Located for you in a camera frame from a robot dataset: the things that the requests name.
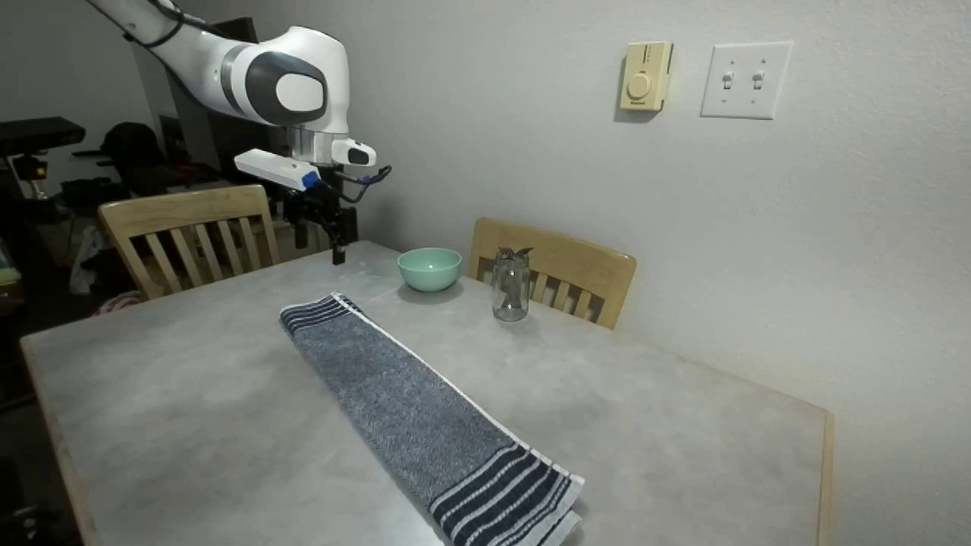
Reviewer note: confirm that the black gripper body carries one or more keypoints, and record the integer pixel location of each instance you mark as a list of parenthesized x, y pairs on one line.
[(325, 216)]

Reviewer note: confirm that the grey towel with navy stripes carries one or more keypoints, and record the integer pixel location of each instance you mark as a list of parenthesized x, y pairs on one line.
[(403, 405)]

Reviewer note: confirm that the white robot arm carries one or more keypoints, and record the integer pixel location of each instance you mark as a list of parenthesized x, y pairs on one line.
[(275, 87)]

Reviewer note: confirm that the teal ceramic bowl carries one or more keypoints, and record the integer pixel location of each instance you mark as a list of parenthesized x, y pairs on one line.
[(428, 267)]

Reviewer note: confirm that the wooden chair with long slats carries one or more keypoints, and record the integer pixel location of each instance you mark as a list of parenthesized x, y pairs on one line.
[(182, 216)]

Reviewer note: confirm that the metal utensil in jar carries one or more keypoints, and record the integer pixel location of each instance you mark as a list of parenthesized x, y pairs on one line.
[(518, 272)]

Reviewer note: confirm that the clear glass jar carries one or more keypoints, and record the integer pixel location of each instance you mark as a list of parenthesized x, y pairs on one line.
[(511, 304)]

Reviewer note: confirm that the black bag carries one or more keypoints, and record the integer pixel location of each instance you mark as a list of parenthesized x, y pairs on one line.
[(131, 153)]

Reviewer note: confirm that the wooden chair with short slats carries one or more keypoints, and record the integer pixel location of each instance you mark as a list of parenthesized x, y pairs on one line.
[(586, 272)]

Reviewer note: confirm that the black padded bench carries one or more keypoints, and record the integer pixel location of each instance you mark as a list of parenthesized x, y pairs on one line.
[(35, 134)]

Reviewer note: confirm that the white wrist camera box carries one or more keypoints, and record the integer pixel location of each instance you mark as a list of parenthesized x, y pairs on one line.
[(275, 168)]

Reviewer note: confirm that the beige wall thermostat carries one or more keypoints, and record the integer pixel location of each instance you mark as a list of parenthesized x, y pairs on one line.
[(645, 78)]

